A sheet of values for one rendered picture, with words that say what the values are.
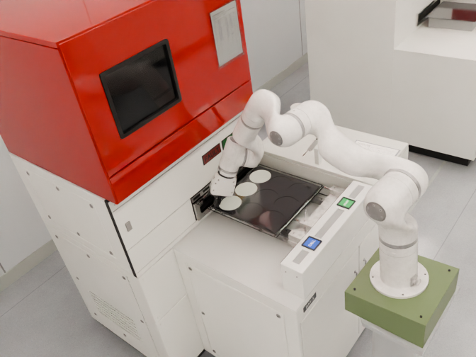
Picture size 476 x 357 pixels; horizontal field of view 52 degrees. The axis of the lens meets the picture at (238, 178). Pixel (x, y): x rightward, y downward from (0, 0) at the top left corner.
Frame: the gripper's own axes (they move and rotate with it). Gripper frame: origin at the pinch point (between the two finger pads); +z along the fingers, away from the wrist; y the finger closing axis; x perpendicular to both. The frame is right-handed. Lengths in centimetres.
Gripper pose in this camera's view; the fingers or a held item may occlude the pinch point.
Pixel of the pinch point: (217, 202)
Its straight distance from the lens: 213.0
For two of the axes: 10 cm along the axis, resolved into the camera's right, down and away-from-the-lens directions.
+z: -2.8, 8.2, 5.0
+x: -2.0, -5.6, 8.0
